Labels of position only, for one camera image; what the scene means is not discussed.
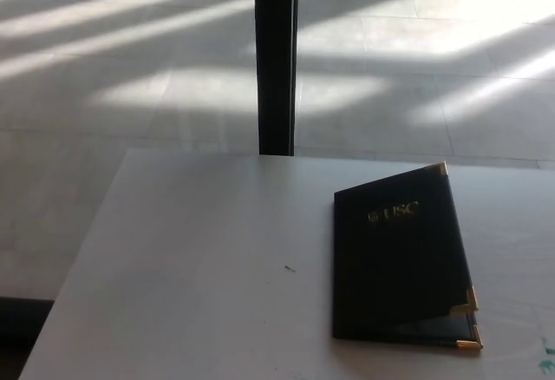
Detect black USC diary gold corners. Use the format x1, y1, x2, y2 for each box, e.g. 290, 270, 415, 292
332, 161, 486, 351

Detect black vertical pillar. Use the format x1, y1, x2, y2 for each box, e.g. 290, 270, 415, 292
252, 0, 302, 157

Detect dark low furniture block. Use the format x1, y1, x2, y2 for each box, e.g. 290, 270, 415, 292
0, 296, 56, 380

